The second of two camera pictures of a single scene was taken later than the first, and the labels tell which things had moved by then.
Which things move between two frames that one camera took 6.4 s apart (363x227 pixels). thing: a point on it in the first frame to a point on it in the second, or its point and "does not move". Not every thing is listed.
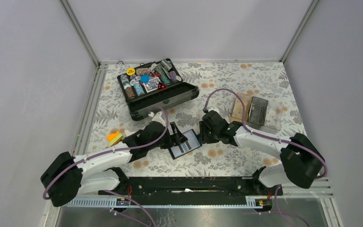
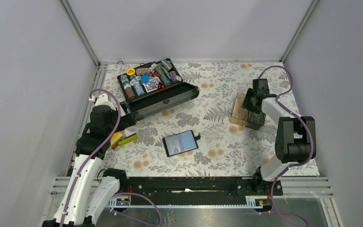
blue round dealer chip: (144, 78) does not move
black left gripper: (175, 139) to (128, 119)
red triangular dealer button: (161, 86) does not move
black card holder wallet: (192, 143) does not move
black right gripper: (203, 127) to (246, 104)
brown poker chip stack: (130, 92) does not move
